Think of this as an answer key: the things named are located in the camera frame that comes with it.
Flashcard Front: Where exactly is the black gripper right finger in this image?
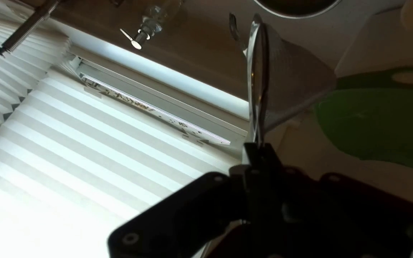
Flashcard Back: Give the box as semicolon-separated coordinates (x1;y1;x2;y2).
263;142;413;258

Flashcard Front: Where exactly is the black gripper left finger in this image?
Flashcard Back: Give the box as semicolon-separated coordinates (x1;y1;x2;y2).
108;142;266;258

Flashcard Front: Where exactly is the white window blind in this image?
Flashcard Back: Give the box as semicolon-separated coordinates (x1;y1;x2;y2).
0;9;249;258

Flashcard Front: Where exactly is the clear glass soap dispenser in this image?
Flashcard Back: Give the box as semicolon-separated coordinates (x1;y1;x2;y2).
118;0;185;52

